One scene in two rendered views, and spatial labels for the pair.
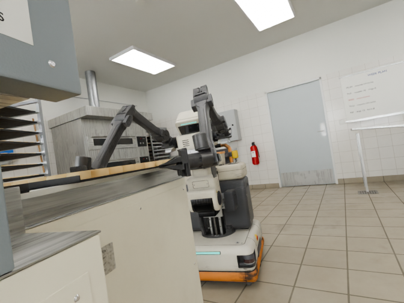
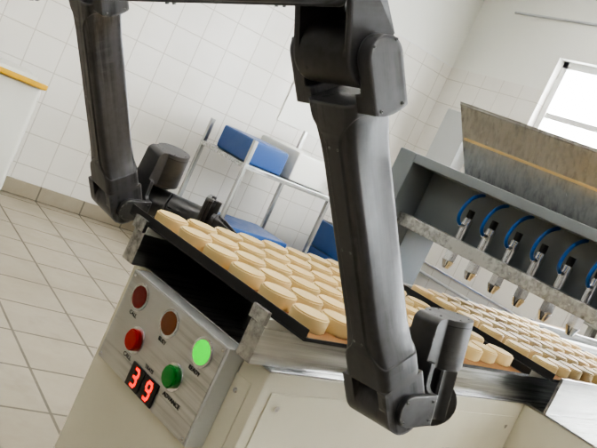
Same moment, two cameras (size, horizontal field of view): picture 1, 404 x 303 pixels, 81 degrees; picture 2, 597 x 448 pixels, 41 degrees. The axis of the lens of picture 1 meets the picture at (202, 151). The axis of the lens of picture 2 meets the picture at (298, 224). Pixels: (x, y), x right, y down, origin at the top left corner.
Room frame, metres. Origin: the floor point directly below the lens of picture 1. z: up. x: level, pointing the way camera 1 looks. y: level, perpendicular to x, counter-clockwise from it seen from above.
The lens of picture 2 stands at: (2.01, 0.73, 1.12)
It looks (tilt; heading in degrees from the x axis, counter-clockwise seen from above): 6 degrees down; 203
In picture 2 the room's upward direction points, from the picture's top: 25 degrees clockwise
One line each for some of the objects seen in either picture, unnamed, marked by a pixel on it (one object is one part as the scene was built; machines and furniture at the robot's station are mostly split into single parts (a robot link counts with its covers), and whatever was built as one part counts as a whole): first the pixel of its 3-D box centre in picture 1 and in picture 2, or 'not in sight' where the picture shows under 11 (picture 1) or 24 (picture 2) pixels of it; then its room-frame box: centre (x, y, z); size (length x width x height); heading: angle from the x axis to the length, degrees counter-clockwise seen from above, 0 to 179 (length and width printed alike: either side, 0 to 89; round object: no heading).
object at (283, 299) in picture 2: not in sight; (276, 296); (1.10, 0.35, 0.91); 0.05 x 0.05 x 0.02
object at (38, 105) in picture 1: (47, 172); not in sight; (2.03, 1.33, 0.97); 0.03 x 0.03 x 1.70; 83
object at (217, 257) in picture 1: (220, 246); not in sight; (1.95, -0.04, 0.16); 0.67 x 0.64 x 0.25; 161
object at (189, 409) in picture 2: not in sight; (166, 353); (1.10, 0.24, 0.77); 0.24 x 0.04 x 0.14; 70
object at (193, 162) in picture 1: (190, 161); (186, 217); (0.88, 0.05, 0.90); 0.07 x 0.07 x 0.10; 26
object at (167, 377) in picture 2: not in sight; (172, 376); (1.13, 0.28, 0.76); 0.03 x 0.02 x 0.03; 70
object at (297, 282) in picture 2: not in sight; (302, 288); (0.97, 0.33, 0.91); 0.05 x 0.05 x 0.02
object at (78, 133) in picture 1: (110, 165); not in sight; (4.79, 1.87, 1.00); 1.56 x 1.20 x 2.01; 149
